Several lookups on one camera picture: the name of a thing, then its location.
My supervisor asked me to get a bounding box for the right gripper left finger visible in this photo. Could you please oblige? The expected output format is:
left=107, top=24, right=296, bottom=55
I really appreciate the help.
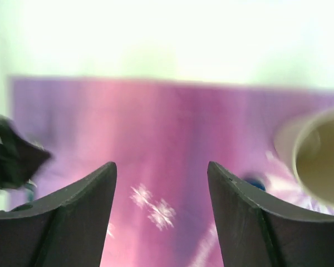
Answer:
left=0, top=162, right=117, bottom=267

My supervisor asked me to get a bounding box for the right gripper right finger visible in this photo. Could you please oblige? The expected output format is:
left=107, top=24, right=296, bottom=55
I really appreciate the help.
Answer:
left=207, top=162, right=334, bottom=267

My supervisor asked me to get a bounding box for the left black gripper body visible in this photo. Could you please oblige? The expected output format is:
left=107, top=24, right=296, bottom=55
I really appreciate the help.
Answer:
left=0, top=115, right=51, bottom=190

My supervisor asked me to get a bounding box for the blue metallic spoon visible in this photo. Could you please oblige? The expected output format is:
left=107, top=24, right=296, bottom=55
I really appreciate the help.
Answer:
left=243, top=172, right=266, bottom=191

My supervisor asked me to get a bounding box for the beige paper cup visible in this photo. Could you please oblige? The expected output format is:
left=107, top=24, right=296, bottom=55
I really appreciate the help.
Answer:
left=273, top=107, right=334, bottom=210

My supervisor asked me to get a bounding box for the purple printed placemat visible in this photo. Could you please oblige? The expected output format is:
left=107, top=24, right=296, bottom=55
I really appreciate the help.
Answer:
left=11, top=77, right=334, bottom=266

